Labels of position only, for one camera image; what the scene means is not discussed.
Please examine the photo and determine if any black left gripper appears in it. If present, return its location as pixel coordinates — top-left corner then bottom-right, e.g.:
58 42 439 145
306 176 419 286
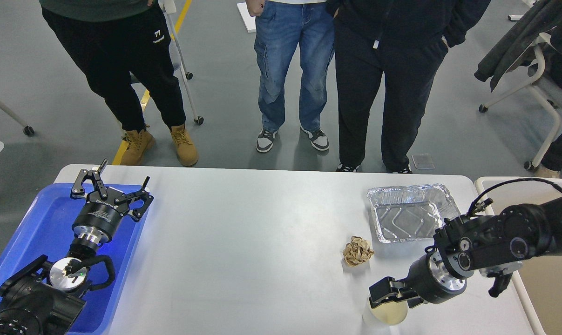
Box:
71 159 155 244

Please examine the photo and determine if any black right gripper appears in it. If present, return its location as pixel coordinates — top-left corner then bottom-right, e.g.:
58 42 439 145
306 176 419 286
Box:
368 251 467 309

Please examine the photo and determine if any white paper cup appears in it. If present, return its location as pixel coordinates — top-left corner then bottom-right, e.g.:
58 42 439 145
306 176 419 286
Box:
362 299 409 329

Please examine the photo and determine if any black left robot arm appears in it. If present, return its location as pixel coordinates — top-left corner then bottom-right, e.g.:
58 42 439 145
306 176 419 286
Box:
0 161 153 335

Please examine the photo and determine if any crumpled brown paper ball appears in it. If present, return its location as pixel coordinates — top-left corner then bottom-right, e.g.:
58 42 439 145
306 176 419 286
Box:
342 236 374 267

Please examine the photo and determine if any blue plastic tray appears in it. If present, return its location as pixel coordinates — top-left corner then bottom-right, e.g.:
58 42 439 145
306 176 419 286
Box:
0 183 147 335

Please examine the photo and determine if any aluminium foil tray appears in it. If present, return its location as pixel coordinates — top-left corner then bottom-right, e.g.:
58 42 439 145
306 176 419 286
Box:
367 184 461 243

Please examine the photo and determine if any white chair leg left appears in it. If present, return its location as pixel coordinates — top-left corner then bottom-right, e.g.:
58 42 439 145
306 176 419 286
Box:
0 101 35 136

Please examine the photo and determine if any beige plastic bin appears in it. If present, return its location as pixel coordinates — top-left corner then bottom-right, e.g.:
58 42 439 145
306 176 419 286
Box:
487 181 562 335

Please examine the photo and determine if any person in black pants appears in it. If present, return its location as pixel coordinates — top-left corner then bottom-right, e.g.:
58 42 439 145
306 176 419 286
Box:
40 0 198 166

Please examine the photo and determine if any white board on floor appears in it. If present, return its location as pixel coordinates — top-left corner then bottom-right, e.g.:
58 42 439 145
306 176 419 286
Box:
237 2 257 33

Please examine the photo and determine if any person in blue jeans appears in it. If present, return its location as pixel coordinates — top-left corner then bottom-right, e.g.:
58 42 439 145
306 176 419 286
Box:
244 0 336 154

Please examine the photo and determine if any person in dark clothes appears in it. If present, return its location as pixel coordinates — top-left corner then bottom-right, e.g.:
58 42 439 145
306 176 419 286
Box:
327 0 490 174

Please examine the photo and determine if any white rolling chair frame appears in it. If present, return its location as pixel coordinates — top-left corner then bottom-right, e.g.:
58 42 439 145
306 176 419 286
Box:
130 0 205 126

